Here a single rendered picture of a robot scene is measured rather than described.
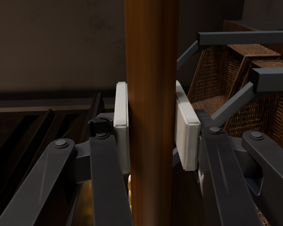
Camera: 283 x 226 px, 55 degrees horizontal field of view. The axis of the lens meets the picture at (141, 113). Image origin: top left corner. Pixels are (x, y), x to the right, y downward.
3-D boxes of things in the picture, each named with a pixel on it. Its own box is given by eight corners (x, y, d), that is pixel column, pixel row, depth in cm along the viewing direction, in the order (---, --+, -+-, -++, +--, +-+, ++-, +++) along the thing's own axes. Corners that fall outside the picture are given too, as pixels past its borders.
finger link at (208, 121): (208, 153, 12) (272, 151, 12) (187, 108, 17) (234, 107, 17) (205, 180, 13) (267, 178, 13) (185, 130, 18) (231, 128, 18)
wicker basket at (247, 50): (262, 153, 132) (205, 155, 131) (223, 105, 182) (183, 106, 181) (283, 53, 111) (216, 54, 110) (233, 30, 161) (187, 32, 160)
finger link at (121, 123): (130, 174, 15) (116, 175, 15) (128, 118, 21) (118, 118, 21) (128, 125, 13) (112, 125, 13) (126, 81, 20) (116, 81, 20)
